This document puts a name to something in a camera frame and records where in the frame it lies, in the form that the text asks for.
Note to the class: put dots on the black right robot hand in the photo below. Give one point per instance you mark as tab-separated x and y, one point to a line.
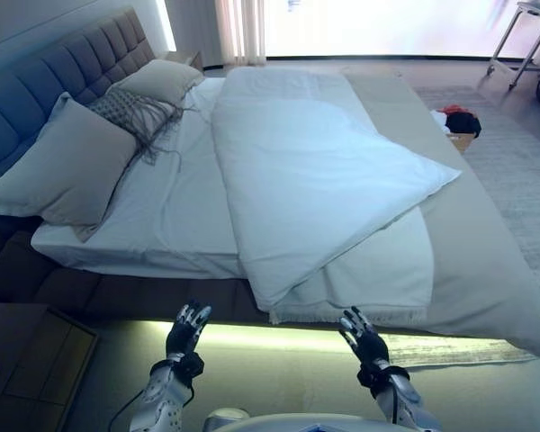
369	346

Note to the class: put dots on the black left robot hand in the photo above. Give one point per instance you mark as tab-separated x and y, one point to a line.
182	335

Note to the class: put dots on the white duvet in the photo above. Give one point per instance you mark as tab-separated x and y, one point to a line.
297	157

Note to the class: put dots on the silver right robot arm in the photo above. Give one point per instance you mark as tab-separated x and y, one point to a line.
407	398

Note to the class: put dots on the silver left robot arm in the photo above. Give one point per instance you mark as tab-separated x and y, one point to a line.
159	400

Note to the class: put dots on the beige bed runner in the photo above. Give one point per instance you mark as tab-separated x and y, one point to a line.
468	252

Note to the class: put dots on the silver robot torso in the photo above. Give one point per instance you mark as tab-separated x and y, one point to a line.
261	420

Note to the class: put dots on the white sheeted mattress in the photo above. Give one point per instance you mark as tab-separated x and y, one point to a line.
175	216

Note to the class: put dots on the wooden nightstand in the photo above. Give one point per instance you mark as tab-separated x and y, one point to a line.
36	360

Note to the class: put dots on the beige pillow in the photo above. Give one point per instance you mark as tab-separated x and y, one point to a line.
162	78
63	166

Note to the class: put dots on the grey rug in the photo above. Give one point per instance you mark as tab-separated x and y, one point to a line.
513	180

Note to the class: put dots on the cardboard box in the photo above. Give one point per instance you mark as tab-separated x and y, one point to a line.
462	143

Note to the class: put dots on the grey knitted fringed cushion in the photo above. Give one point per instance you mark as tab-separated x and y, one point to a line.
117	108

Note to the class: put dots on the white garment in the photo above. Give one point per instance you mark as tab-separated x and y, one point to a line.
440	119

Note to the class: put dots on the black garment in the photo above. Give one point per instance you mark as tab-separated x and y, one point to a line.
464	123

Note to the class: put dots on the red garment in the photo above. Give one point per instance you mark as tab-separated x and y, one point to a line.
453	109

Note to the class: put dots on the small wooden bedside table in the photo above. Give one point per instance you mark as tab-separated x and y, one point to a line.
186	58

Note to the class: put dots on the grey tufted headboard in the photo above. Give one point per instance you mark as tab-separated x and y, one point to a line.
49	67

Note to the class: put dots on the beige curtain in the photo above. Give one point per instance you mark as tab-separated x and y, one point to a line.
238	27

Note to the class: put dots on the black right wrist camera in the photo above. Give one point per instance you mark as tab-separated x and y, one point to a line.
373	375

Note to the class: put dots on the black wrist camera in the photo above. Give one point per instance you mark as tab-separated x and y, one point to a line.
192	366
373	375

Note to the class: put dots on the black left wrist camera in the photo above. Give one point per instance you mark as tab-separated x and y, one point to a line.
192	366

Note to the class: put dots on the metal frame table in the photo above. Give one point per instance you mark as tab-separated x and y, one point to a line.
522	40

